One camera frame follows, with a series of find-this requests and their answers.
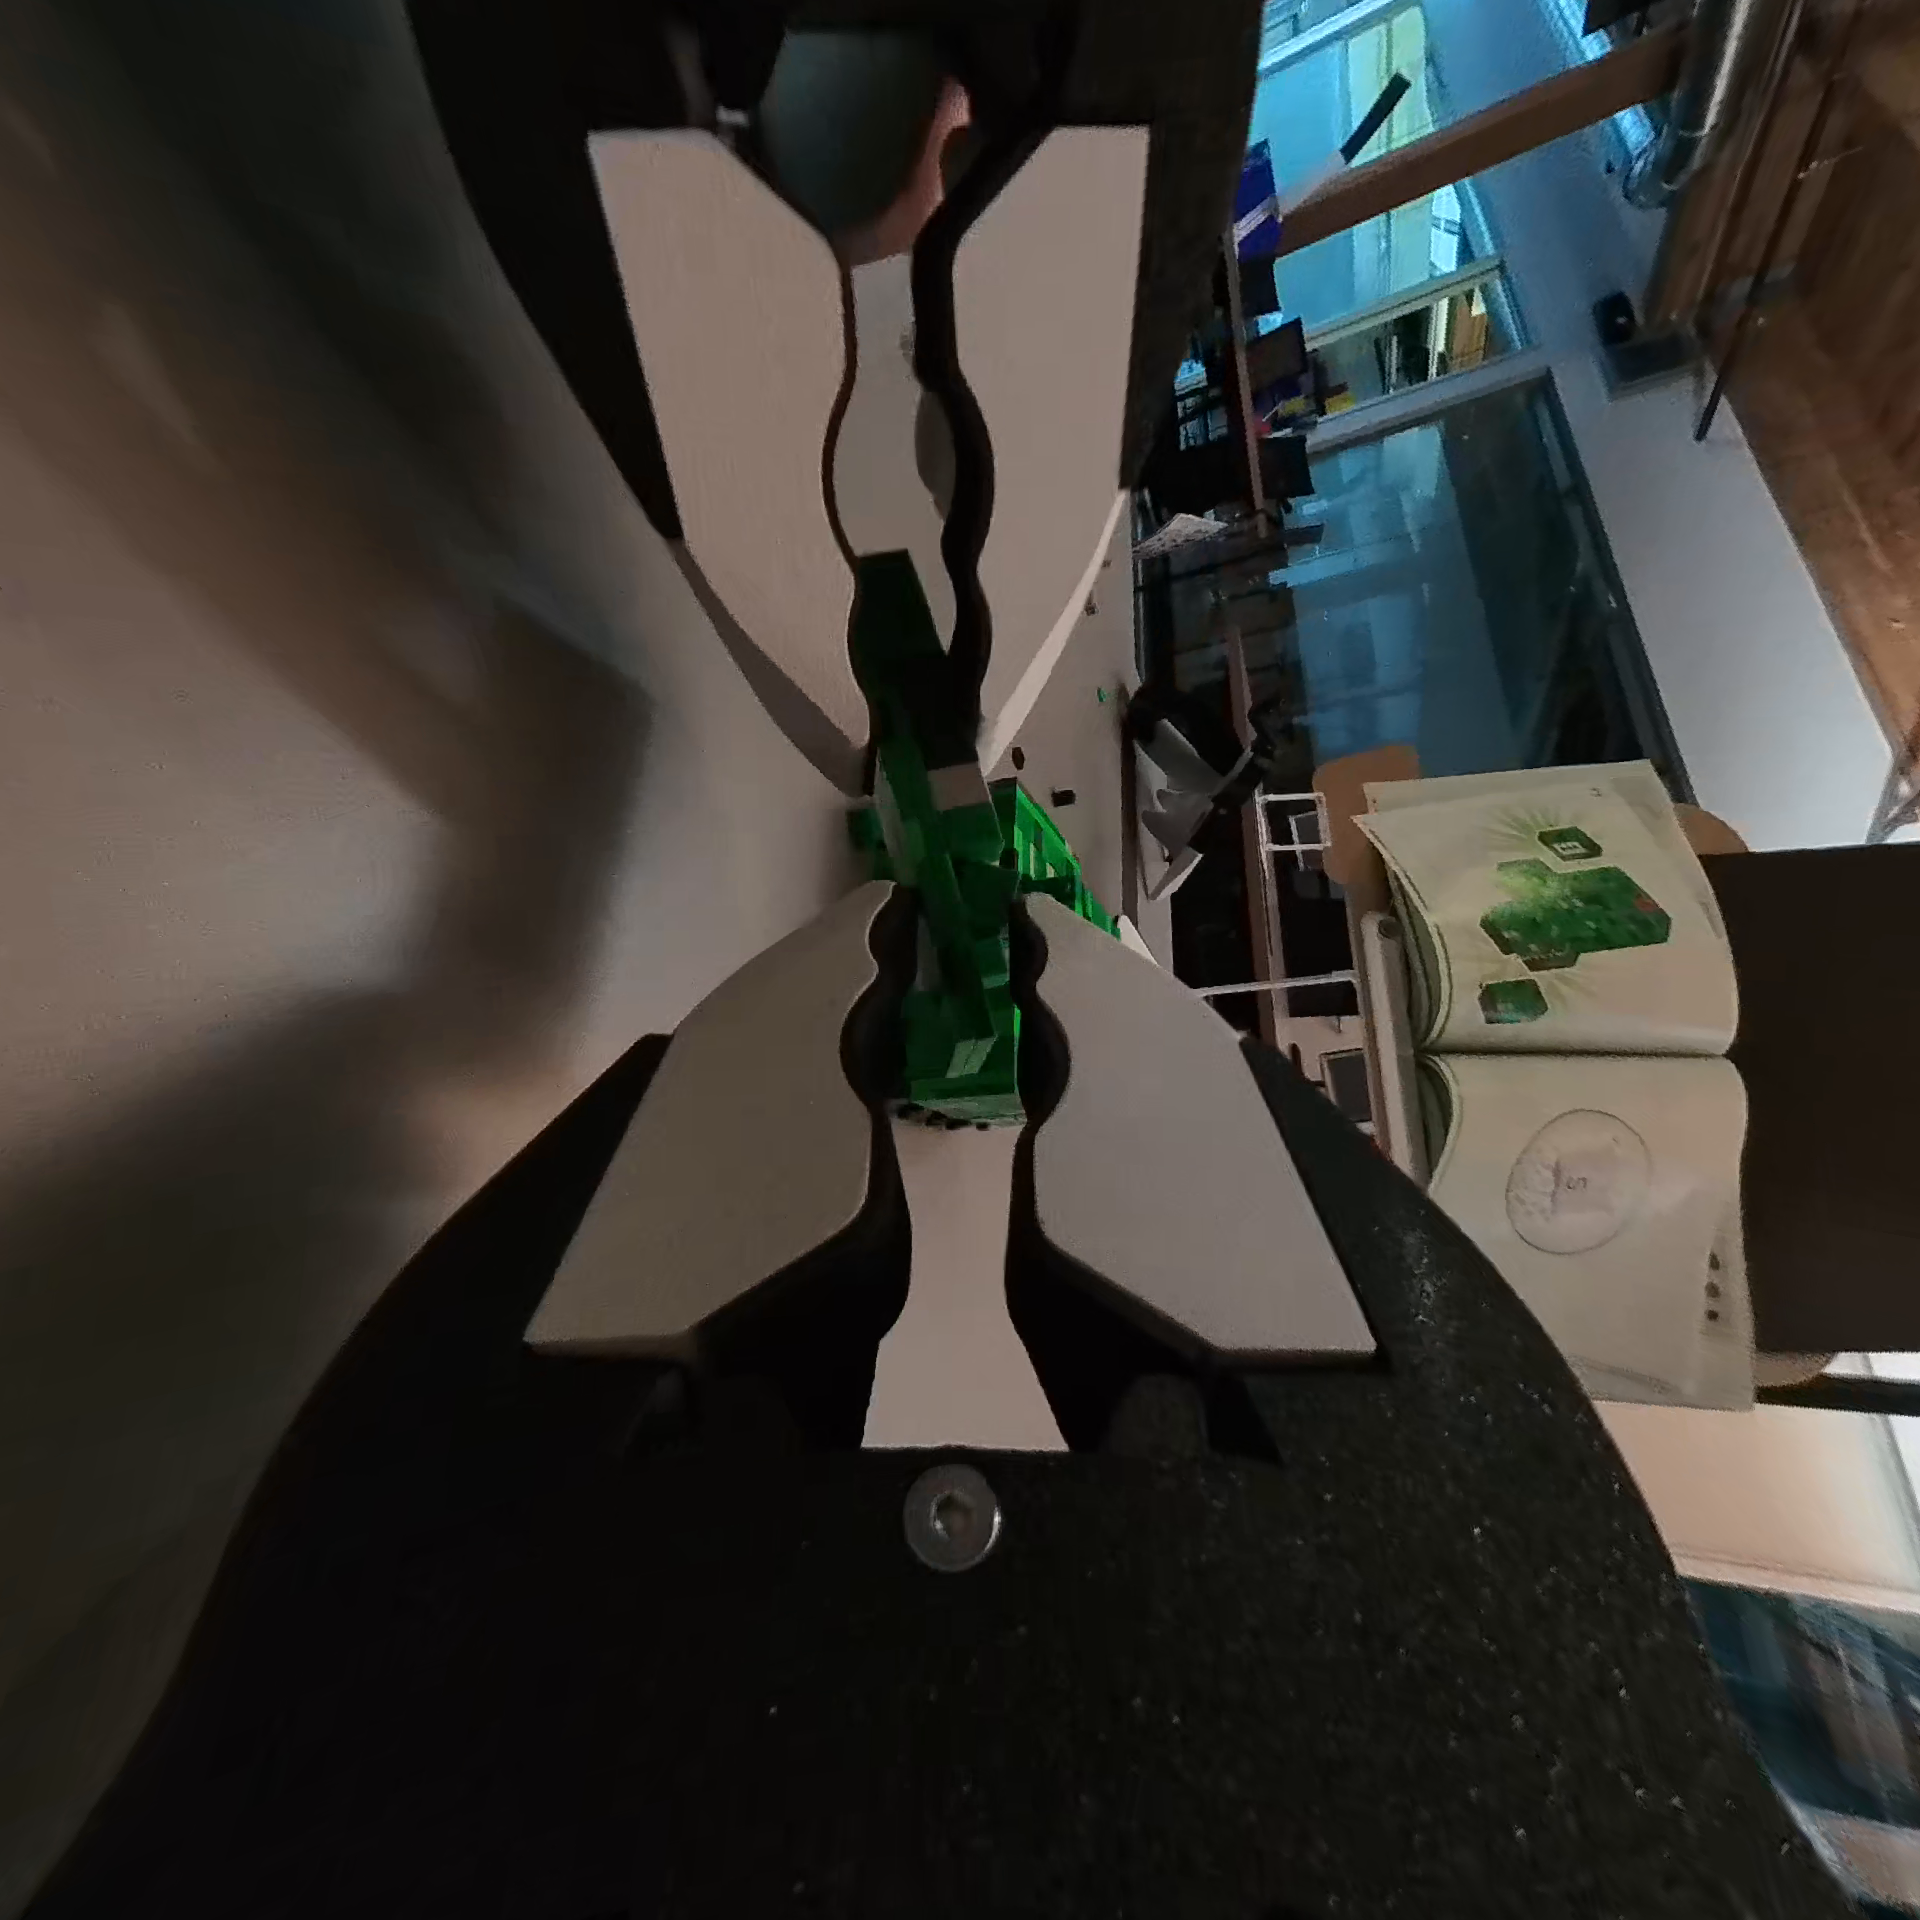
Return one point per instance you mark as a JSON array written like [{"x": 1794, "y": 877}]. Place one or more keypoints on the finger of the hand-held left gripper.
[
  {"x": 1066, "y": 375},
  {"x": 721, "y": 375}
]

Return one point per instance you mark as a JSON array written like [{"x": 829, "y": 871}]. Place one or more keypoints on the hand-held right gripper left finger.
[{"x": 721, "y": 1172}]

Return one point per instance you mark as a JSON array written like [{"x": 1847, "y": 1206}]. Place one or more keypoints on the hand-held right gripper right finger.
[{"x": 1201, "y": 1172}]

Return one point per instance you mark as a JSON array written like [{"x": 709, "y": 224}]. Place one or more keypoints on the green lego baseplate assembly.
[{"x": 938, "y": 901}]

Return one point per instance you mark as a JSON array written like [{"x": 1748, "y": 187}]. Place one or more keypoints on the lego instruction booklet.
[{"x": 1576, "y": 975}]

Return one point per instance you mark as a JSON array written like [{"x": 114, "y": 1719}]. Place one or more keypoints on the person's left hand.
[{"x": 945, "y": 149}]

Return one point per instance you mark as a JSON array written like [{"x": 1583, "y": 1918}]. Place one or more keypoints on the silver air duct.
[{"x": 1694, "y": 105}]

